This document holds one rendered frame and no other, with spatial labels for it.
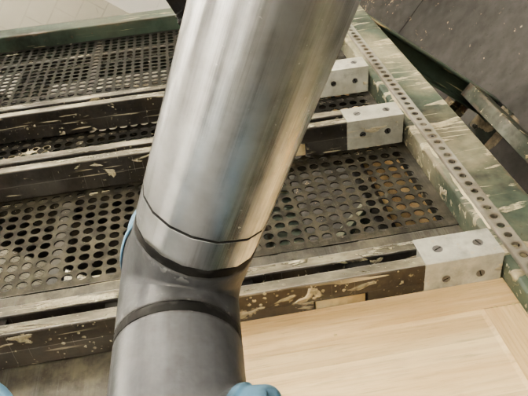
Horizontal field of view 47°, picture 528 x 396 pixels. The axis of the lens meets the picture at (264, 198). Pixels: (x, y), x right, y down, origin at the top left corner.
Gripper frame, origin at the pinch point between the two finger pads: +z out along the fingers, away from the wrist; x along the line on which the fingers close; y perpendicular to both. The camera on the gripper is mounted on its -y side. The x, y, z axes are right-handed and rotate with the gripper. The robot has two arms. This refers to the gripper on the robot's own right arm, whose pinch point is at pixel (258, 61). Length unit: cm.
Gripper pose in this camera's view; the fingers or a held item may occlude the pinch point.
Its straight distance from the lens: 105.4
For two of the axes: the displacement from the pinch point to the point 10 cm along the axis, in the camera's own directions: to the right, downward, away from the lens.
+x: 1.6, 5.5, -8.2
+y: -8.6, 4.9, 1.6
